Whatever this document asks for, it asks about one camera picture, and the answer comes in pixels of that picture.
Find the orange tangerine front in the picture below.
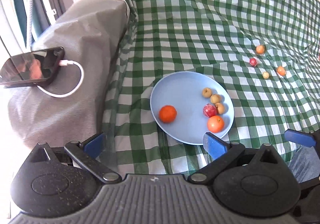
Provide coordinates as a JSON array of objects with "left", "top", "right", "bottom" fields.
[{"left": 158, "top": 105, "right": 177, "bottom": 124}]

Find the grey curtain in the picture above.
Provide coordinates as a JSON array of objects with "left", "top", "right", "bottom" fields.
[{"left": 1, "top": 0, "right": 65, "bottom": 56}]

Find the tan longan fruit in plate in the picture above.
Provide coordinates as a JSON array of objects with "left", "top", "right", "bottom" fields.
[{"left": 210, "top": 94, "right": 221, "bottom": 104}]

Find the blue round plate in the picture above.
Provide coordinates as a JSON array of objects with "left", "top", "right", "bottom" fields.
[{"left": 150, "top": 71, "right": 234, "bottom": 145}]

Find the black smartphone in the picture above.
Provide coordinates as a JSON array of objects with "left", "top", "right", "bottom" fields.
[{"left": 1, "top": 47, "right": 65, "bottom": 88}]

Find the tan longan fruit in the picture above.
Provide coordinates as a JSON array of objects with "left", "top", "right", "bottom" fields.
[
  {"left": 202, "top": 87, "right": 212, "bottom": 98},
  {"left": 263, "top": 72, "right": 270, "bottom": 79},
  {"left": 210, "top": 94, "right": 221, "bottom": 104}
]

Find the red lychee fruit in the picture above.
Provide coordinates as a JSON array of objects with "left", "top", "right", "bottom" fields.
[
  {"left": 203, "top": 104, "right": 217, "bottom": 118},
  {"left": 249, "top": 58, "right": 258, "bottom": 67}
]

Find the grey sofa armrest cover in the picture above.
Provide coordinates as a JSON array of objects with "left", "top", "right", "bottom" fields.
[{"left": 8, "top": 0, "right": 130, "bottom": 148}]

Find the white charging cable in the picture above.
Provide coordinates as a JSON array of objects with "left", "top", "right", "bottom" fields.
[{"left": 36, "top": 59, "right": 85, "bottom": 99}]

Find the red lychee fruit far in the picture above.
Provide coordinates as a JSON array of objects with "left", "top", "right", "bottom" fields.
[{"left": 249, "top": 58, "right": 258, "bottom": 67}]

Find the green white checkered cloth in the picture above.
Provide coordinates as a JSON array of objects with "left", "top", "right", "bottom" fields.
[{"left": 101, "top": 0, "right": 319, "bottom": 174}]

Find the red lychee fruit front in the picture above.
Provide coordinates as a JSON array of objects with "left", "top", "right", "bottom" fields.
[{"left": 203, "top": 104, "right": 217, "bottom": 118}]

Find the small orange fruit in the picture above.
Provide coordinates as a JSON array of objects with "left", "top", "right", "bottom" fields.
[
  {"left": 207, "top": 115, "right": 225, "bottom": 134},
  {"left": 277, "top": 66, "right": 286, "bottom": 76},
  {"left": 255, "top": 45, "right": 265, "bottom": 55}
]

